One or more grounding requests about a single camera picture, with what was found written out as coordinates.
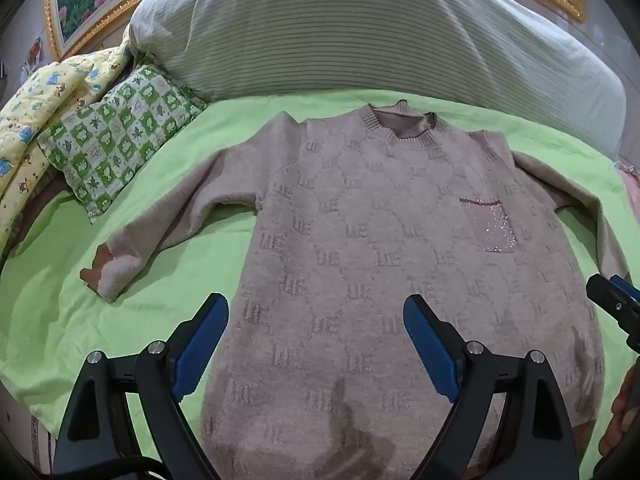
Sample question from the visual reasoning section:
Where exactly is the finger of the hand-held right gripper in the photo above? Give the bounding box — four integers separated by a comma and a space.
586, 272, 640, 353

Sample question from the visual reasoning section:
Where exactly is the green bed sheet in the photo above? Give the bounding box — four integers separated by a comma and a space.
0, 90, 640, 480

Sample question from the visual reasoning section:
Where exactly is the person's right hand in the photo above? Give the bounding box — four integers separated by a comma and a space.
599, 357, 640, 457

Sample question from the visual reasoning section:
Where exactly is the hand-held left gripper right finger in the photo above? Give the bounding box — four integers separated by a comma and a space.
402, 294, 582, 480

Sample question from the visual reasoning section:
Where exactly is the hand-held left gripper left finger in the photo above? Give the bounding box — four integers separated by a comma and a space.
51, 292, 231, 480

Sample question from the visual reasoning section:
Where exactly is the beige knitted sweater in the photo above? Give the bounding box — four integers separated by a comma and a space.
80, 101, 630, 480

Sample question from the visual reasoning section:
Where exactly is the green checkered pillow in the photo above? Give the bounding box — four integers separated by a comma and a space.
36, 62, 208, 225

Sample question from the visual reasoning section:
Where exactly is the yellow printed quilt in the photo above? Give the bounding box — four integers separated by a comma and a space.
0, 25, 138, 256

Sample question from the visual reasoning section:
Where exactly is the striped grey bolster pillow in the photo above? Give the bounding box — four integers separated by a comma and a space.
129, 0, 628, 161

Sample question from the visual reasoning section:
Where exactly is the pink cloth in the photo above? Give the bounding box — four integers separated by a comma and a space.
614, 157, 640, 183

